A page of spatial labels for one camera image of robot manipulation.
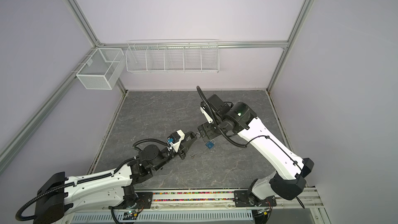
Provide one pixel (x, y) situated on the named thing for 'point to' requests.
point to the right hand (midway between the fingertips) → (210, 129)
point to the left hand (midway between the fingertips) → (193, 137)
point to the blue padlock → (210, 144)
